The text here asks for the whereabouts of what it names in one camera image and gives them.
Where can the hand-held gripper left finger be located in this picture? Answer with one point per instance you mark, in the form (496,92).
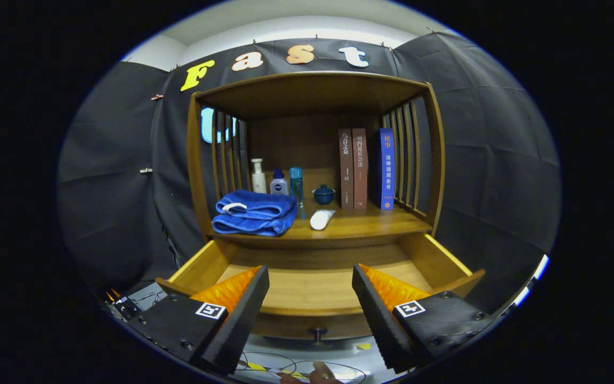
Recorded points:
(240,320)

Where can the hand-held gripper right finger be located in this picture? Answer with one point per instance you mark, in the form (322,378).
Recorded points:
(379,320)

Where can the wooden drawer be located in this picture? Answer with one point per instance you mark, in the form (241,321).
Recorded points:
(312,290)

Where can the white green tube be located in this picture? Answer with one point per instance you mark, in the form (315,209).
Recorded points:
(321,220)

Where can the wooden cabinet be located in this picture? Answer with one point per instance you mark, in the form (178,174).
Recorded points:
(307,93)

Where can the folded blue towel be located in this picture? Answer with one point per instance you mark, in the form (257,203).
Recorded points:
(256,216)

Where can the small black device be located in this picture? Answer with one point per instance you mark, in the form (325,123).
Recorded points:
(124,306)

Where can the blue lidded teacup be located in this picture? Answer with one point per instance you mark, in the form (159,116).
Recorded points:
(323,196)

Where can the white bottle blue cap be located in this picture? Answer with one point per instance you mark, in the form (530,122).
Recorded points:
(279,186)

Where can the white pump bottle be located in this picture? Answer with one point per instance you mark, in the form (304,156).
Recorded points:
(258,181)

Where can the teal clear bottle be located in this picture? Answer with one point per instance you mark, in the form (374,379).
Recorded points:
(296,186)

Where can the blue book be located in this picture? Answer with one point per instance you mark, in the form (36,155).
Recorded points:
(386,170)

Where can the reddish brown book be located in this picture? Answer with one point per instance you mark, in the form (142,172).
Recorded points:
(360,170)

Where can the dark brown book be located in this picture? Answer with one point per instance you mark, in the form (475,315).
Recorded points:
(346,170)

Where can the black backdrop cloth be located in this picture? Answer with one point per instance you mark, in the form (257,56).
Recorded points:
(488,160)

